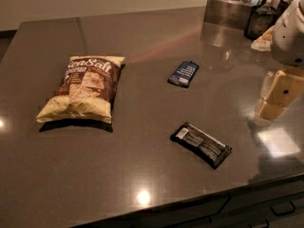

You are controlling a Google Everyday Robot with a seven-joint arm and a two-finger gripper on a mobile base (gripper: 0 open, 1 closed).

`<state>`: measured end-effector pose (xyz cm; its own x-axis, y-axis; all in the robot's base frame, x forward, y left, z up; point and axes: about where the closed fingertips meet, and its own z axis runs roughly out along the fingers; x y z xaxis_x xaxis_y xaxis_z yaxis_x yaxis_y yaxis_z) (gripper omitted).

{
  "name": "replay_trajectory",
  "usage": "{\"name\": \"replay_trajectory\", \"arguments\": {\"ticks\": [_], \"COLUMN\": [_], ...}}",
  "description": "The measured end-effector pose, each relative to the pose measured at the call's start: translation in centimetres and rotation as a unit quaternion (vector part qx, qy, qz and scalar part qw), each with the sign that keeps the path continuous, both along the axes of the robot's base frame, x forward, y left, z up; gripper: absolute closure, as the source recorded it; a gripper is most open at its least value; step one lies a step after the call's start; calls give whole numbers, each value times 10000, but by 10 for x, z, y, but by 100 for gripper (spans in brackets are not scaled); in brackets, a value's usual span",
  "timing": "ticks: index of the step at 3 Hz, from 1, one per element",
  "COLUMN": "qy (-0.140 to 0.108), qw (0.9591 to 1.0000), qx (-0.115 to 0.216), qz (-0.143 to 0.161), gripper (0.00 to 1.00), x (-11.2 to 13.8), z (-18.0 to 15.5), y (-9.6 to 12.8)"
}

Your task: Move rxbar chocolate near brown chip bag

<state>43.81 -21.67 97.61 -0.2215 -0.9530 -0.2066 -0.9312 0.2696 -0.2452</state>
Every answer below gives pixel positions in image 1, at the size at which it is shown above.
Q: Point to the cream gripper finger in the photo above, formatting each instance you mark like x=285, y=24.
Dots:
x=280, y=90

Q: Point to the black chocolate rxbar wrapper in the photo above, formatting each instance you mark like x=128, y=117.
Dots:
x=202, y=144

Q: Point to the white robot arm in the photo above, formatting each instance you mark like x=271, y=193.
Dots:
x=288, y=39

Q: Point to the blue rxbar wrapper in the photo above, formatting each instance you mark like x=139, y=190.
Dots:
x=184, y=74

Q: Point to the brown sea salt chip bag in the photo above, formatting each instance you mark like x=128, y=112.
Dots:
x=87, y=90

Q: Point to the pale snack packet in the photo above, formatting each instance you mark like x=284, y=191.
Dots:
x=263, y=42

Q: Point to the dark mesh utensil holder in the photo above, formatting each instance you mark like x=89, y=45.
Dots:
x=258, y=22

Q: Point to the steel counter box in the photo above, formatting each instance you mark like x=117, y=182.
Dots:
x=229, y=13

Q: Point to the black drawer handle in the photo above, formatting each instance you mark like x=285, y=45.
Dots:
x=283, y=209

